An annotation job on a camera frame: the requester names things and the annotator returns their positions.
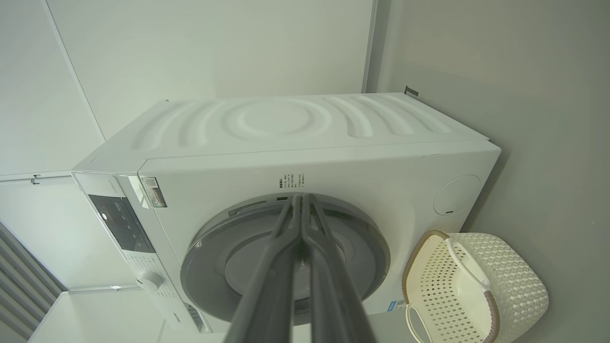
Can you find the cream perforated laundry basket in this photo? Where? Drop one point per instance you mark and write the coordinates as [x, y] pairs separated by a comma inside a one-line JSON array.
[[505, 281]]

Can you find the round glass washing machine door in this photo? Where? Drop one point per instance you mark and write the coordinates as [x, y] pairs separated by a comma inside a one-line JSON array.
[[214, 267]]

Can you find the white round washer knob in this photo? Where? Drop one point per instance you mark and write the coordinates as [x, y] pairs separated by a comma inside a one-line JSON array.
[[150, 281]]

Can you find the dark metal wall bracket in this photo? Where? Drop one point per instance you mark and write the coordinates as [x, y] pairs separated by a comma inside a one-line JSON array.
[[411, 90]]

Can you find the grey QR code label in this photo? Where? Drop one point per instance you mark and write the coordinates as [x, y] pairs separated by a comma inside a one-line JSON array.
[[154, 192]]

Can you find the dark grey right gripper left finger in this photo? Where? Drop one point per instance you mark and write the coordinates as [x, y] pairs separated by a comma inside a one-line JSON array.
[[271, 286]]

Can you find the grey slatted wall panel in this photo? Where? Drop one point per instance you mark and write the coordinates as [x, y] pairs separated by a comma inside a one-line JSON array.
[[24, 281]]

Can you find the white front-load washing machine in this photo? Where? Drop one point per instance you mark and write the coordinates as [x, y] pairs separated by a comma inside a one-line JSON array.
[[381, 166]]

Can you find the blue energy label sticker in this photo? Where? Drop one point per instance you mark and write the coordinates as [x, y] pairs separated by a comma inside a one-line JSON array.
[[398, 305]]

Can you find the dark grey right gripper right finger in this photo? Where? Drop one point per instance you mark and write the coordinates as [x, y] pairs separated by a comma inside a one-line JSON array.
[[331, 295]]

